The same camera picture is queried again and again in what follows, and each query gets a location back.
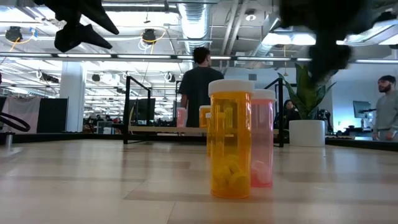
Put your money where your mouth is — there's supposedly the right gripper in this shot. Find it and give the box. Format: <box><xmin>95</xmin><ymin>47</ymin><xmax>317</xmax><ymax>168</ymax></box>
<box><xmin>277</xmin><ymin>0</ymin><xmax>370</xmax><ymax>85</ymax></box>

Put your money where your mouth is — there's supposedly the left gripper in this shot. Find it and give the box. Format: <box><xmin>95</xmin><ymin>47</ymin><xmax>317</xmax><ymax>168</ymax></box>
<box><xmin>32</xmin><ymin>0</ymin><xmax>121</xmax><ymax>54</ymax></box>

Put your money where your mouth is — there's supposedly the large orange medicine bottle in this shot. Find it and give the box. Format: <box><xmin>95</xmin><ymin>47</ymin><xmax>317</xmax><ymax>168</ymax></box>
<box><xmin>198</xmin><ymin>105</ymin><xmax>212</xmax><ymax>128</ymax></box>

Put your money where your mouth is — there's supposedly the small orange medicine bottle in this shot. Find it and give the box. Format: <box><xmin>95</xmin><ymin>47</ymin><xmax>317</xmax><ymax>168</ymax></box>
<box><xmin>205</xmin><ymin>111</ymin><xmax>213</xmax><ymax>157</ymax></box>
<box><xmin>208</xmin><ymin>78</ymin><xmax>255</xmax><ymax>200</ymax></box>

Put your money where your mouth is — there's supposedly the black monitor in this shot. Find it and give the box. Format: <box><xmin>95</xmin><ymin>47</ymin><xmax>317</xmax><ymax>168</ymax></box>
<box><xmin>129</xmin><ymin>98</ymin><xmax>156</xmax><ymax>123</ymax></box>
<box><xmin>353</xmin><ymin>100</ymin><xmax>373</xmax><ymax>119</ymax></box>

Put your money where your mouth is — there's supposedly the person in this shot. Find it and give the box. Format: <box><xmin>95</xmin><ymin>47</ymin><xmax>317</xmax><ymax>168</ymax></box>
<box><xmin>273</xmin><ymin>98</ymin><xmax>302</xmax><ymax>129</ymax></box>
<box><xmin>371</xmin><ymin>74</ymin><xmax>398</xmax><ymax>141</ymax></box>
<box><xmin>178</xmin><ymin>46</ymin><xmax>225</xmax><ymax>128</ymax></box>

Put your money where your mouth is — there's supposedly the white pillar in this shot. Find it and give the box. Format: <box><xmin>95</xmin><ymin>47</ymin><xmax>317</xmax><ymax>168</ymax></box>
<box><xmin>59</xmin><ymin>61</ymin><xmax>87</xmax><ymax>133</ymax></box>

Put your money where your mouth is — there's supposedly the green plant in white pot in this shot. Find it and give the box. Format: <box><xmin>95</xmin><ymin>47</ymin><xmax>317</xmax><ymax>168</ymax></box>
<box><xmin>277</xmin><ymin>63</ymin><xmax>338</xmax><ymax>147</ymax></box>

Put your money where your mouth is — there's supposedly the black partition panel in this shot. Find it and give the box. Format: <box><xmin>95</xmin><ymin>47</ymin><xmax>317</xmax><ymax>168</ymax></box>
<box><xmin>36</xmin><ymin>98</ymin><xmax>69</xmax><ymax>134</ymax></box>

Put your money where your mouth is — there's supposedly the pale cloth panel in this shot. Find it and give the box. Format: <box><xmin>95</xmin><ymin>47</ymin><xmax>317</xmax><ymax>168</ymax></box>
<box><xmin>1</xmin><ymin>95</ymin><xmax>42</xmax><ymax>134</ymax></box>

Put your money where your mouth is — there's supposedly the black looped cable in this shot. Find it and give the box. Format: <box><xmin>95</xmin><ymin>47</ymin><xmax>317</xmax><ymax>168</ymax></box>
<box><xmin>0</xmin><ymin>111</ymin><xmax>32</xmax><ymax>133</ymax></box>

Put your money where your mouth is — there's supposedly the wooden shelf black metal frame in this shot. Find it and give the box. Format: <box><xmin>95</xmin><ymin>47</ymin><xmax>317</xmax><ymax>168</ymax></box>
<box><xmin>123</xmin><ymin>75</ymin><xmax>285</xmax><ymax>148</ymax></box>

